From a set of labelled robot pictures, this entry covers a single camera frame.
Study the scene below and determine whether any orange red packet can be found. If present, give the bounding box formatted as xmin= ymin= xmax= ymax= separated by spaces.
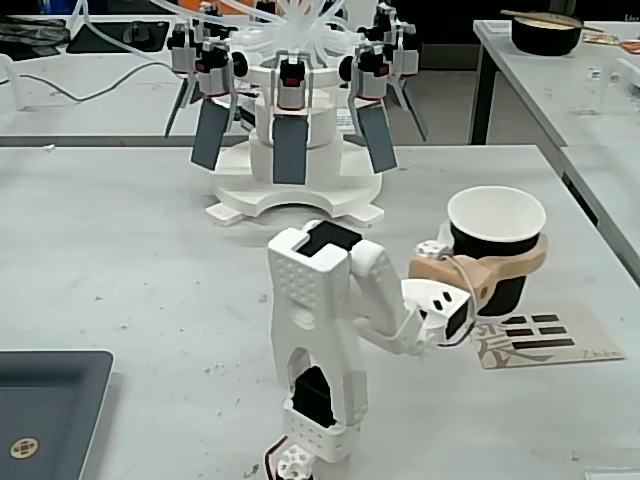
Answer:
xmin=582 ymin=32 xmax=640 ymax=52

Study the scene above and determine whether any black crumpled bag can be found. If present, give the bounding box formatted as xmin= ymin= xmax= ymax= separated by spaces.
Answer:
xmin=0 ymin=17 xmax=69 ymax=59

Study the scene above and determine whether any red black base cable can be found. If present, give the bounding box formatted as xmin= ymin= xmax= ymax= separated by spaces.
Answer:
xmin=263 ymin=437 xmax=294 ymax=479

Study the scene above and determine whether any translucent tube bundle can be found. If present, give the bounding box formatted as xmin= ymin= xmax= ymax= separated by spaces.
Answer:
xmin=72 ymin=0 xmax=401 ymax=69

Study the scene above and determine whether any grey cable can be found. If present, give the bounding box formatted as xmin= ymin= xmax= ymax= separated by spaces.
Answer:
xmin=0 ymin=58 xmax=174 ymax=102

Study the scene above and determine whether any printed paper mat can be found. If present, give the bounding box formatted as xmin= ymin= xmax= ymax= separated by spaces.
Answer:
xmin=469 ymin=299 xmax=629 ymax=372

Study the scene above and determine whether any black paper cup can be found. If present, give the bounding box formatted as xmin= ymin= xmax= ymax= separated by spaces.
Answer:
xmin=446 ymin=185 xmax=547 ymax=319

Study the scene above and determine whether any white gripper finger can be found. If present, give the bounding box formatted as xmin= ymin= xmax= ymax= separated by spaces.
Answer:
xmin=415 ymin=219 xmax=456 ymax=260

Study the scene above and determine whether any tan gripper body black servo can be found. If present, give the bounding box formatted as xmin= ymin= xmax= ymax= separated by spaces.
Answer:
xmin=407 ymin=252 xmax=502 ymax=319

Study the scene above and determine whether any wooden chopstick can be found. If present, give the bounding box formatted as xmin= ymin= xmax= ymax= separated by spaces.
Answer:
xmin=499 ymin=8 xmax=606 ymax=34

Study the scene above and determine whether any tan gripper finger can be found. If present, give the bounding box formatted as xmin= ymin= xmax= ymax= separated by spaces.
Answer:
xmin=469 ymin=232 xmax=550 ymax=281

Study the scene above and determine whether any white side table black leg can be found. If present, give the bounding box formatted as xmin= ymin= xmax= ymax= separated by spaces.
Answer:
xmin=469 ymin=19 xmax=640 ymax=286

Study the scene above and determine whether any grey paddle motor unit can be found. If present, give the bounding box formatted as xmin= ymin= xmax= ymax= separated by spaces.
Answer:
xmin=189 ymin=39 xmax=239 ymax=174
xmin=269 ymin=49 xmax=312 ymax=186
xmin=347 ymin=42 xmax=400 ymax=175
xmin=163 ymin=19 xmax=204 ymax=139
xmin=374 ymin=2 xmax=431 ymax=144

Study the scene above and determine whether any black mouse pad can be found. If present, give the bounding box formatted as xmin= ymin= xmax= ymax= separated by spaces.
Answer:
xmin=66 ymin=20 xmax=171 ymax=55

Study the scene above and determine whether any grey tray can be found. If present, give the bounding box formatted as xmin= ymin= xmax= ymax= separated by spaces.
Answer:
xmin=0 ymin=349 xmax=115 ymax=480

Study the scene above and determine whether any white flat box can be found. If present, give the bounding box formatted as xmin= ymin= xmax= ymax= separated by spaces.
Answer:
xmin=583 ymin=467 xmax=640 ymax=480

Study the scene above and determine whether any black bowl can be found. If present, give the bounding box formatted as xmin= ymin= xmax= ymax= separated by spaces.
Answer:
xmin=510 ymin=7 xmax=584 ymax=56

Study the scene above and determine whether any white carousel stand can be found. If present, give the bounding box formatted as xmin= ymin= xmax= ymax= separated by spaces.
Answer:
xmin=205 ymin=64 xmax=385 ymax=229

